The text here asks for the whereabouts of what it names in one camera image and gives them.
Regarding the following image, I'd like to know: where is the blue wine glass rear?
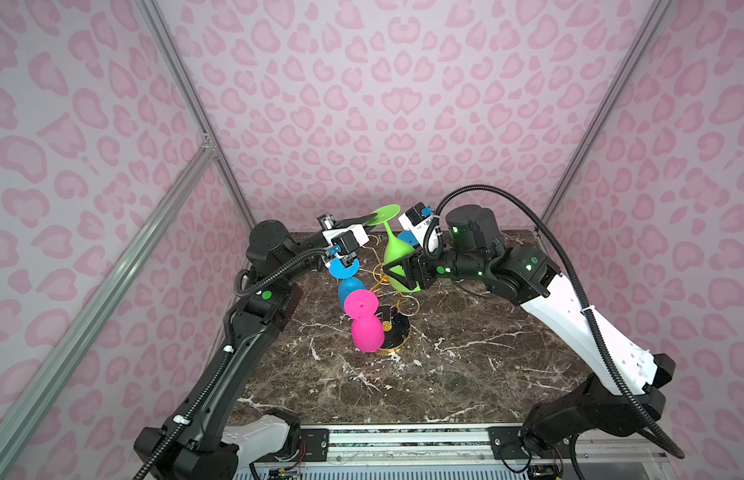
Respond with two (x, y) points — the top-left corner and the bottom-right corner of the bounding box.
(397, 231), (419, 248)

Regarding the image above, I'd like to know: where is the right aluminium frame post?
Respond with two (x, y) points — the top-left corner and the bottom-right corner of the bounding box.
(542, 0), (676, 225)

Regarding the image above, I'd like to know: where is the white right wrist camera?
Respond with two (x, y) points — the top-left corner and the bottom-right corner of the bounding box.
(398, 202), (432, 246)

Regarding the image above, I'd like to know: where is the left aluminium frame beam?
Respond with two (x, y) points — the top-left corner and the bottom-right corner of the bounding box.
(0, 142), (216, 479)

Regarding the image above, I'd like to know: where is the blue wine glass left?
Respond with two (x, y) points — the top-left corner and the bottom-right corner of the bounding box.
(328, 258), (366, 306)

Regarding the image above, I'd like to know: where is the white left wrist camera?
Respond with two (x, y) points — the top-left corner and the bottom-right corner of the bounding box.
(317, 213), (374, 268)

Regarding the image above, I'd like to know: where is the gold wire wine glass rack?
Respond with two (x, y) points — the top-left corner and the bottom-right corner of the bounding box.
(363, 234), (420, 356)

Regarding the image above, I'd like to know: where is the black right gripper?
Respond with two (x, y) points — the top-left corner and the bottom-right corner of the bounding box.
(380, 237), (488, 290)

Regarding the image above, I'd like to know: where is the right black corrugated cable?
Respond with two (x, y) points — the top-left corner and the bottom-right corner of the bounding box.
(422, 184), (686, 460)

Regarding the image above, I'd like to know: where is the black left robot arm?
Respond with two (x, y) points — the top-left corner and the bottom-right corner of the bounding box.
(134, 213), (382, 479)

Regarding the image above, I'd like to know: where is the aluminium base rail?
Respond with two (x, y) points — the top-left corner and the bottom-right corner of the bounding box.
(236, 423), (676, 479)

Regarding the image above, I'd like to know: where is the green wine glass front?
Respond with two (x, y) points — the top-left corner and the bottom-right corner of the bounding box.
(365, 204), (420, 293)

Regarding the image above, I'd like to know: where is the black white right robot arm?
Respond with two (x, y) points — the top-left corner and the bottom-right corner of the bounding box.
(383, 203), (684, 458)

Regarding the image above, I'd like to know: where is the pink wine glass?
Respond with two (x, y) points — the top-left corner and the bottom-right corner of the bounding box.
(343, 289), (385, 353)

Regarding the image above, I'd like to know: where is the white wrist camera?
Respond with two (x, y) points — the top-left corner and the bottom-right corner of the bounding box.
(317, 213), (374, 268)
(398, 202), (432, 246)

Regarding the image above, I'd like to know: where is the blue wine glass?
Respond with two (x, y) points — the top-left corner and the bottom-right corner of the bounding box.
(397, 231), (419, 248)
(328, 258), (366, 306)

